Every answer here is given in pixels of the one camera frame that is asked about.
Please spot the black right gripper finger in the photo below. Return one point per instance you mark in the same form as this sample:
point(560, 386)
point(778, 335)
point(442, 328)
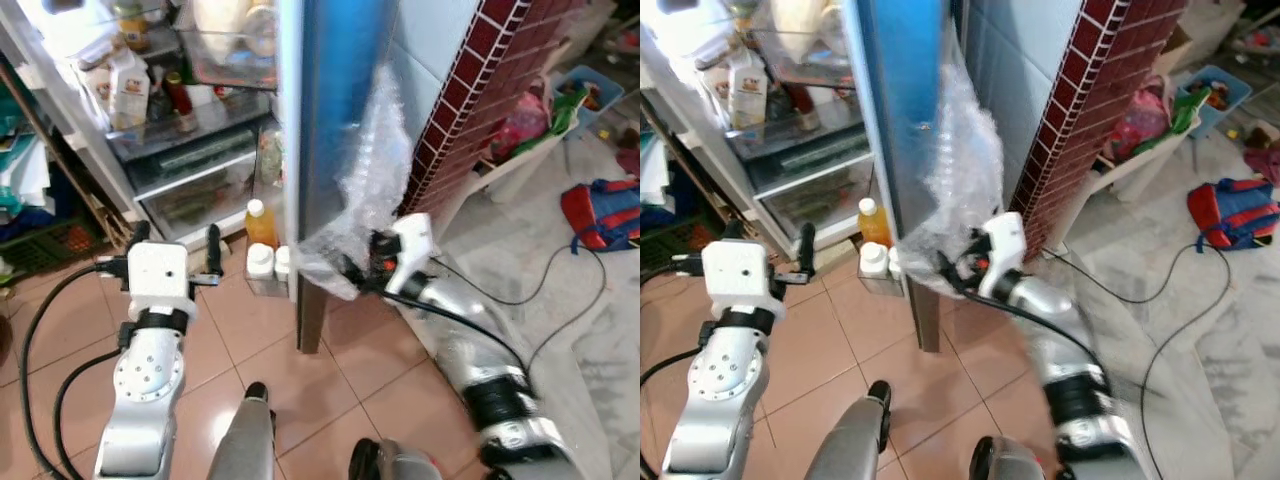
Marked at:
point(356, 274)
point(950, 274)

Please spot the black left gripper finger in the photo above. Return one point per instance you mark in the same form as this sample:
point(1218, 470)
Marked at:
point(732, 231)
point(140, 232)
point(806, 248)
point(214, 250)

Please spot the orange juice bottle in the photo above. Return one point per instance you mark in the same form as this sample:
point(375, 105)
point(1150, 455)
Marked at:
point(873, 225)
point(261, 228)

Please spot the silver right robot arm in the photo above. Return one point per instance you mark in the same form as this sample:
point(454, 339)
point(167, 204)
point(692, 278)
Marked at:
point(1050, 320)
point(460, 320)

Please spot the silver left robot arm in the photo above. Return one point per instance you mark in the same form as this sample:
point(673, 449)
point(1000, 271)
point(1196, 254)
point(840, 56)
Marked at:
point(725, 390)
point(145, 390)

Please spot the grey fridge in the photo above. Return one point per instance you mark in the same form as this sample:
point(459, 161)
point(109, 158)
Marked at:
point(150, 145)
point(770, 145)

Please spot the grey fridge door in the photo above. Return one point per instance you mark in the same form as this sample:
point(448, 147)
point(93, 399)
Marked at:
point(900, 100)
point(335, 100)

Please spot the white capped bottle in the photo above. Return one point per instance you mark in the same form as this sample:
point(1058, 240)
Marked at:
point(282, 262)
point(893, 262)
point(873, 260)
point(260, 260)

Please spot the clear crisper drawer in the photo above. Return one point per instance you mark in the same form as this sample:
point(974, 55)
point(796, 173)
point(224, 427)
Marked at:
point(200, 200)
point(815, 200)

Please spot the green plastic crate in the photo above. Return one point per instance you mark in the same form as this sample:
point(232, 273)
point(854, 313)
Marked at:
point(670, 248)
point(40, 250)

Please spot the wooden stick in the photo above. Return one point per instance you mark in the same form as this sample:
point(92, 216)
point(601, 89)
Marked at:
point(680, 190)
point(60, 170)

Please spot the clear bubble wrap sheet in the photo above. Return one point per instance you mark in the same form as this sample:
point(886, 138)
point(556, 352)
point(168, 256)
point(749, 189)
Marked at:
point(375, 170)
point(960, 170)

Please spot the red blue backpack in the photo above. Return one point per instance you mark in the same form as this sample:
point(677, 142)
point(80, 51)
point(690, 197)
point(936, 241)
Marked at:
point(600, 215)
point(1235, 215)

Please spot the dark red bottle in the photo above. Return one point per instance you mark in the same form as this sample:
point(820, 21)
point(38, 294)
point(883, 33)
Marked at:
point(805, 100)
point(182, 105)

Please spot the white printed carton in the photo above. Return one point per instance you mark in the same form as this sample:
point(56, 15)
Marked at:
point(130, 95)
point(748, 95)

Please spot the white plastic rack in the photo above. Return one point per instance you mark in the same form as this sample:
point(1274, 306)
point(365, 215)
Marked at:
point(1130, 170)
point(510, 170)

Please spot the pink bag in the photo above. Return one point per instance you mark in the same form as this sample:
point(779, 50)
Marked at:
point(520, 125)
point(1140, 125)

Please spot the blue plastic bin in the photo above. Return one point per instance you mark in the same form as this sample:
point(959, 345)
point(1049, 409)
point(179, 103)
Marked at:
point(1235, 95)
point(610, 90)

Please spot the grey right robot leg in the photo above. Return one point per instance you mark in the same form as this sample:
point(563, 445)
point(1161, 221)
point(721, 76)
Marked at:
point(400, 465)
point(1010, 462)

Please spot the clear plastic container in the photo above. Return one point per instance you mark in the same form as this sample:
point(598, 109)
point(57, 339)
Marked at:
point(805, 50)
point(230, 45)

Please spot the glass jar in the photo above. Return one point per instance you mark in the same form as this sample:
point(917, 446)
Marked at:
point(130, 25)
point(745, 12)

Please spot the green plastic item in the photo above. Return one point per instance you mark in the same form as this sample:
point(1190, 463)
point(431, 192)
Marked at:
point(565, 105)
point(1190, 105)

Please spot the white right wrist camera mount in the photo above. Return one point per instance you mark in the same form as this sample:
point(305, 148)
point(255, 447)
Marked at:
point(1005, 240)
point(415, 240)

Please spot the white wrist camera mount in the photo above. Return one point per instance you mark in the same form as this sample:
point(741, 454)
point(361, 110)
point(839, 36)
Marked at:
point(160, 270)
point(738, 272)
point(415, 240)
point(1005, 240)

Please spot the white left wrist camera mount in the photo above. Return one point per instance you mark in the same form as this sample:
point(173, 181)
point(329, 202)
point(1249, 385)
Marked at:
point(160, 270)
point(738, 272)

